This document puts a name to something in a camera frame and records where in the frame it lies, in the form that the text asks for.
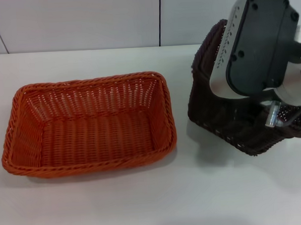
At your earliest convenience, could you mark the dark brown woven basket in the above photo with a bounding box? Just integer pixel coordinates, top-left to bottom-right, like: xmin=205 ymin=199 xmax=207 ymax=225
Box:
xmin=182 ymin=15 xmax=301 ymax=161

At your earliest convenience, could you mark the orange woven plastic basket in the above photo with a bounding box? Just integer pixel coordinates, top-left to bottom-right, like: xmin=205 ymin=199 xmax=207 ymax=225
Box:
xmin=0 ymin=69 xmax=179 ymax=182

